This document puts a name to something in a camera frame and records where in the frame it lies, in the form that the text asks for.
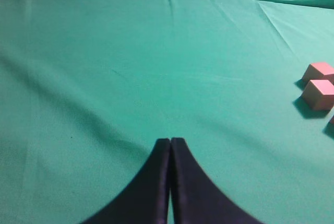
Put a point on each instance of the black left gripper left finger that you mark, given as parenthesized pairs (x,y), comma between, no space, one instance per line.
(146,198)

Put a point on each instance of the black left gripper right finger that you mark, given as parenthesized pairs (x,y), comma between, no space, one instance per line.
(195,198)

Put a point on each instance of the pink cube column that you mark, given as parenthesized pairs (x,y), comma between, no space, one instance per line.
(319,70)
(332,120)
(318,94)

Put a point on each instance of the green cloth backdrop and cover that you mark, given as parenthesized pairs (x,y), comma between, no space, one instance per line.
(87,86)

